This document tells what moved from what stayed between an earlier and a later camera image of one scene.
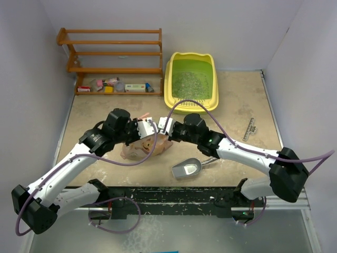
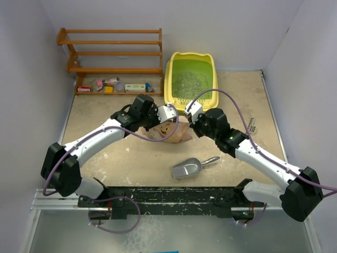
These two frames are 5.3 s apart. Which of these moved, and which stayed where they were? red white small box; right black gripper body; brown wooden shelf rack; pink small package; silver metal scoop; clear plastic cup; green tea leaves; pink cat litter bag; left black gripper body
Moved: right black gripper body; pink cat litter bag; left black gripper body
Stayed: silver metal scoop; red white small box; pink small package; brown wooden shelf rack; green tea leaves; clear plastic cup
